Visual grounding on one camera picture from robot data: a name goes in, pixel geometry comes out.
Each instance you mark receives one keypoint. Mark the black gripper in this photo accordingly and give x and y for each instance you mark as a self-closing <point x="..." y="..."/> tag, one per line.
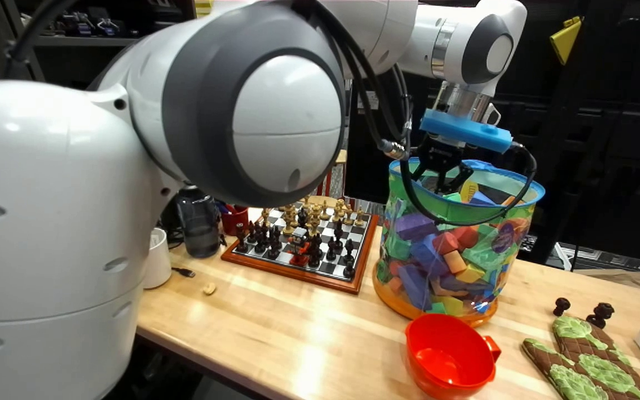
<point x="446" y="156"/>

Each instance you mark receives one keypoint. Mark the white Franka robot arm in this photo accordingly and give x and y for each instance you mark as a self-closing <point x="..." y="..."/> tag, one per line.
<point x="55" y="223"/>

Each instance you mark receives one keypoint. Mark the yellow foam block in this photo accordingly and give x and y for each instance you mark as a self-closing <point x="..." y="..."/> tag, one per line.
<point x="468" y="191"/>

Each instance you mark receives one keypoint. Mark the blue foam block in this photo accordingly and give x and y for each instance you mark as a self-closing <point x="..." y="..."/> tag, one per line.
<point x="483" y="198"/>

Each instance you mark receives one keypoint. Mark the purple foam block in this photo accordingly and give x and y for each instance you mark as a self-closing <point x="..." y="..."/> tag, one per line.
<point x="414" y="225"/>

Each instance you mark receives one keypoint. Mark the red foam block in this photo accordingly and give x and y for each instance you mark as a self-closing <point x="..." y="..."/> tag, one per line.
<point x="457" y="239"/>

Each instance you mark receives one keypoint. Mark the small tan wood block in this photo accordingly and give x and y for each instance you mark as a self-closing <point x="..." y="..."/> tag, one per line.
<point x="210" y="289"/>

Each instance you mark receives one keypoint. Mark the clear tub of foam blocks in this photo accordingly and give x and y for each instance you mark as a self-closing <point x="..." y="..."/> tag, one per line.
<point x="446" y="267"/>

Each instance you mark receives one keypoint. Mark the wooden chess board with pieces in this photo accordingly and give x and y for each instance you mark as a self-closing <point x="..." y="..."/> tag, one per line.
<point x="335" y="269"/>

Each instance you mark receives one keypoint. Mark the dark loose chess piece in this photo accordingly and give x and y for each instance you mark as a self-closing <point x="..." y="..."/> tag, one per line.
<point x="596" y="322"/>
<point x="605" y="311"/>
<point x="560" y="306"/>

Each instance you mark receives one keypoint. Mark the red plastic bowl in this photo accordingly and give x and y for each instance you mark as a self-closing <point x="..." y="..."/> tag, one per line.
<point x="449" y="358"/>

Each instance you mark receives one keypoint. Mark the yellow triangular tag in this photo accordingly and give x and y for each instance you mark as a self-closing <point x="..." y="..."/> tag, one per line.
<point x="565" y="42"/>

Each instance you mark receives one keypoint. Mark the red cup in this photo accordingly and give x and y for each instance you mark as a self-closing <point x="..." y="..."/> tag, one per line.
<point x="236" y="221"/>

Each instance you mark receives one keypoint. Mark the green foam puzzle board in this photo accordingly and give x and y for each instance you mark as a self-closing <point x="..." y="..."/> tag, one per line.
<point x="594" y="368"/>

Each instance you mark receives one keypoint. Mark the small black object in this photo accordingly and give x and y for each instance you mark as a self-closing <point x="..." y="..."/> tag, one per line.
<point x="184" y="272"/>

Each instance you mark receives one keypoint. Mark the white paper cup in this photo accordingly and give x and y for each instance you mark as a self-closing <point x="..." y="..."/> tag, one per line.
<point x="158" y="259"/>

